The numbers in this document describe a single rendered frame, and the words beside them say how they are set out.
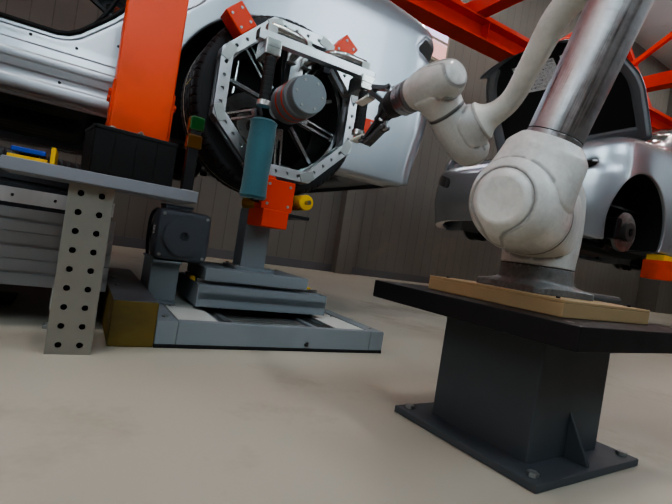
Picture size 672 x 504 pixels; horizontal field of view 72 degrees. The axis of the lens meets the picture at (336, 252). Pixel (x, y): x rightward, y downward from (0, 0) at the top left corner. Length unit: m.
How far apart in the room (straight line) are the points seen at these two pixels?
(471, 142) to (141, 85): 0.94
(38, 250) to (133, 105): 0.49
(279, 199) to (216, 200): 4.57
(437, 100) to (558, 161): 0.45
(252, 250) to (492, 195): 1.16
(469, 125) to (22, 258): 1.27
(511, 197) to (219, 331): 0.96
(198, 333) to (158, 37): 0.87
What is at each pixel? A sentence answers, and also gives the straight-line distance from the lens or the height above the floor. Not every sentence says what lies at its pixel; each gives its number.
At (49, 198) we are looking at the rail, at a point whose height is 0.37.
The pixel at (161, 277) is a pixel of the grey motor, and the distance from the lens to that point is 1.70.
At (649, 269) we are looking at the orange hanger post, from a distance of 4.73.
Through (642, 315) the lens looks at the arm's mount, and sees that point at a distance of 1.16.
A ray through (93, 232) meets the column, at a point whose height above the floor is 0.31.
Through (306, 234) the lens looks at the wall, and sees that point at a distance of 6.76.
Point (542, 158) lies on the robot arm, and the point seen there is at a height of 0.56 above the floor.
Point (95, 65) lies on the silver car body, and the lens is 2.06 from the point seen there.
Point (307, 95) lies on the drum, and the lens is 1.60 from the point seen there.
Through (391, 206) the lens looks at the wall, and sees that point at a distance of 7.65.
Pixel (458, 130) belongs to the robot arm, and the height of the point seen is 0.70.
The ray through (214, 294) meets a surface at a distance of 1.64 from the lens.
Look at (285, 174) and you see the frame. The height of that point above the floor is 0.59.
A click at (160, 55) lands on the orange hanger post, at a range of 1.55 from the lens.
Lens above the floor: 0.36
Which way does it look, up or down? level
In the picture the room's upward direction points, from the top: 9 degrees clockwise
